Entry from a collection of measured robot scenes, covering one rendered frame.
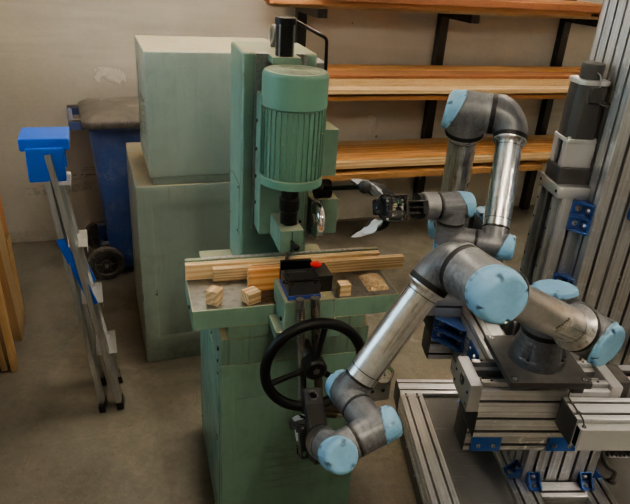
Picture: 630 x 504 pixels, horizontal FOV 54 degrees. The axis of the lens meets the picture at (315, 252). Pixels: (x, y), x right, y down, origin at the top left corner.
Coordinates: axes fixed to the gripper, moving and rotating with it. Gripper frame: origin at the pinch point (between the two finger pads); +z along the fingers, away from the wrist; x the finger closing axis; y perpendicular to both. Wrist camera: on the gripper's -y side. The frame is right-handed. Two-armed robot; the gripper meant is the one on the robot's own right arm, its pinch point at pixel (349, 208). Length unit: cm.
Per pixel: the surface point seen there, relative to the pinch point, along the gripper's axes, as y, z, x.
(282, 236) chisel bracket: -14.2, 15.1, 8.3
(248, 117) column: -26.8, 21.5, -25.9
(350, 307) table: -9.3, -3.4, 29.2
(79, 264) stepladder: -85, 76, 23
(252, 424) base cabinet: -21, 24, 66
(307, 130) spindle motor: -1.1, 10.8, -20.5
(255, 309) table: -8.6, 24.5, 27.5
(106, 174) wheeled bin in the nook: -197, 69, -10
